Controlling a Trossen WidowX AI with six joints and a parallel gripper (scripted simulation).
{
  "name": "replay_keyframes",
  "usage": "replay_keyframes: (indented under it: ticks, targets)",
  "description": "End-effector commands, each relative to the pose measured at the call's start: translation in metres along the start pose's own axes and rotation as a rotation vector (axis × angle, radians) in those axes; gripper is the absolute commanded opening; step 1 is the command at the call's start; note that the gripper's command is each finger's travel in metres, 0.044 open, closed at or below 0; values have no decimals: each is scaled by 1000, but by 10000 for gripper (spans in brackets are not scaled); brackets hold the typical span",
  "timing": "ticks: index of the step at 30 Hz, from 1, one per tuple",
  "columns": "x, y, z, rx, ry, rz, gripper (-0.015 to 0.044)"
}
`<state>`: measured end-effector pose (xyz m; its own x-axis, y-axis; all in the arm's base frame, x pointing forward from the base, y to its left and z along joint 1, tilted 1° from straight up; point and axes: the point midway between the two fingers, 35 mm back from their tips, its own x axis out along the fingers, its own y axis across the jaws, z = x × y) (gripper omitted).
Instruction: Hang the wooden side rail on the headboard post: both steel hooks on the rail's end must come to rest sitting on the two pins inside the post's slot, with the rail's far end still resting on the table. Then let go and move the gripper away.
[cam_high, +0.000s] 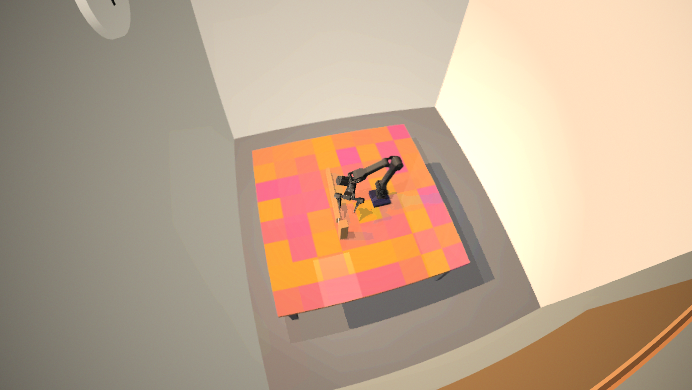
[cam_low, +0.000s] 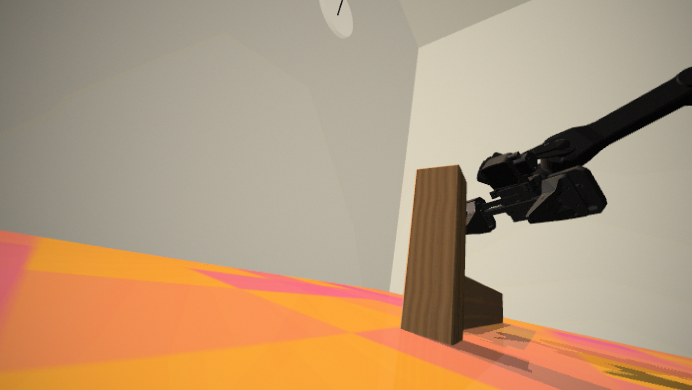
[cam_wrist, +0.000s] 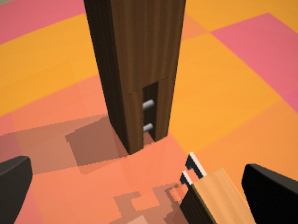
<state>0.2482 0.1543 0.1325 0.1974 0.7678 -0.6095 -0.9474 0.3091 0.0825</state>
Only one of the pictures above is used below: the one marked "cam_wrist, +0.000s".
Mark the brown wooden post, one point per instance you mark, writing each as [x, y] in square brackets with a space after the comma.
[136, 44]

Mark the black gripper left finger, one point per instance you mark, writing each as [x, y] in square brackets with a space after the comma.
[15, 177]

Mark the light wooden board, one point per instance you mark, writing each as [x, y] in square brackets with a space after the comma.
[213, 199]

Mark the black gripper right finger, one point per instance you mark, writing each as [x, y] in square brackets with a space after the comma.
[272, 198]

